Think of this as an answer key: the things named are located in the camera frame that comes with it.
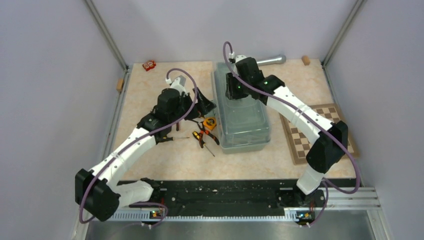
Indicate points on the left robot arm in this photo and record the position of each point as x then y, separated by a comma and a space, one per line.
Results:
97, 190

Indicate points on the silver metal cylinder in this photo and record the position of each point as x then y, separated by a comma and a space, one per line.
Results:
277, 60

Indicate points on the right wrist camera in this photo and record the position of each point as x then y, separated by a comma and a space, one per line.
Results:
233, 58

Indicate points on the translucent green plastic toolbox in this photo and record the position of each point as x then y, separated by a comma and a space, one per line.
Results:
243, 124

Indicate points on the black yellow screwdriver lower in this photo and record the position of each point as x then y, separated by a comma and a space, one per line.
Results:
170, 139

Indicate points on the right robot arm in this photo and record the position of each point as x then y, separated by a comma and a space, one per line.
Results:
329, 139

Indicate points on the red owl toy block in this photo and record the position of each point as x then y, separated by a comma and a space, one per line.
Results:
149, 65

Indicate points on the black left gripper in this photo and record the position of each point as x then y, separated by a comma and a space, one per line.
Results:
203, 106

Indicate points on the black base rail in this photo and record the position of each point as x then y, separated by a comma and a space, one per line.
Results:
232, 198

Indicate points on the wooden block back right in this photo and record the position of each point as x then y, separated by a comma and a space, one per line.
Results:
306, 60

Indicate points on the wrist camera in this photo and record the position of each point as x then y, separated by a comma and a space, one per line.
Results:
233, 58
178, 84

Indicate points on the wooden block left rail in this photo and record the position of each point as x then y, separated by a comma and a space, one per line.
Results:
120, 85

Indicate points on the orange tape measure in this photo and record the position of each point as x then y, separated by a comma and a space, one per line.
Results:
210, 123

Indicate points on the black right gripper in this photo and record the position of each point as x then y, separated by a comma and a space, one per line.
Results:
231, 93

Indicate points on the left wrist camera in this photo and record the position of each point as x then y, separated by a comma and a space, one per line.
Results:
178, 84

